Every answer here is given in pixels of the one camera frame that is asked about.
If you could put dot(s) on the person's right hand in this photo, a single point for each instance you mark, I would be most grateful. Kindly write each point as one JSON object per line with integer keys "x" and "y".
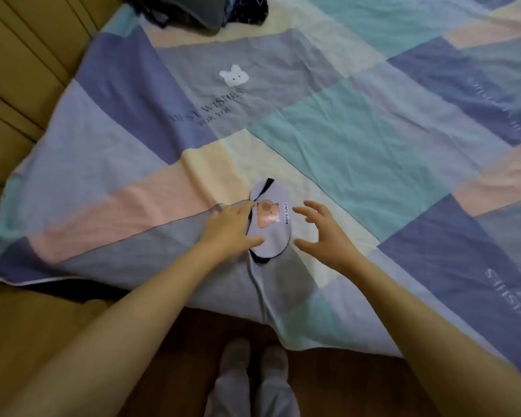
{"x": 334, "y": 245}

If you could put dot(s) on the person's left hand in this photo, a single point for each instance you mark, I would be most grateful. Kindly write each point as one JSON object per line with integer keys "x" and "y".
{"x": 225, "y": 230}

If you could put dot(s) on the lavender capybara sleep mask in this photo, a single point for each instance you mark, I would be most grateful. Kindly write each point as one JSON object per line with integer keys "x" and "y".
{"x": 272, "y": 238}

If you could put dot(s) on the person's left forearm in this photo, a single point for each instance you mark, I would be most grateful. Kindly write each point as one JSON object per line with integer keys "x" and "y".
{"x": 126, "y": 325}

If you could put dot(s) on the person's right forearm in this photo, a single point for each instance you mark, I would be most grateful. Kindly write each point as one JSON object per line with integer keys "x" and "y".
{"x": 425, "y": 334}

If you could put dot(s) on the pastel patchwork bed sheet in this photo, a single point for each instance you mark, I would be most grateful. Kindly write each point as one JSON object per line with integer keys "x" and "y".
{"x": 373, "y": 147}

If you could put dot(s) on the person's left white shoe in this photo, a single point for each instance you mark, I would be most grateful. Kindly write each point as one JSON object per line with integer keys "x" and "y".
{"x": 235, "y": 356}

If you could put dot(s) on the person's white shoe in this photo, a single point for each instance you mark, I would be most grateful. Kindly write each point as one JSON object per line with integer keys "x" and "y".
{"x": 235, "y": 356}
{"x": 274, "y": 360}

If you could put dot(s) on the person's right white shoe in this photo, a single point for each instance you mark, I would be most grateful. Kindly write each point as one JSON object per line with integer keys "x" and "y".
{"x": 274, "y": 360}

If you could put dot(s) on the light grey trousers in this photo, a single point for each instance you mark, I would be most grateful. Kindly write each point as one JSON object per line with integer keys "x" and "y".
{"x": 234, "y": 397}

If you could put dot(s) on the navy patterned cloth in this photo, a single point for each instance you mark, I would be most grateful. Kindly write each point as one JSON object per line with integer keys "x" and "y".
{"x": 247, "y": 8}

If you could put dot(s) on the grey green pillow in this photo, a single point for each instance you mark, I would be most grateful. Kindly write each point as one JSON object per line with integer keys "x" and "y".
{"x": 186, "y": 10}

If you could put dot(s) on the yellow wooden headboard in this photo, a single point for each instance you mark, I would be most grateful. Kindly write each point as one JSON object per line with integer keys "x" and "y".
{"x": 21, "y": 60}

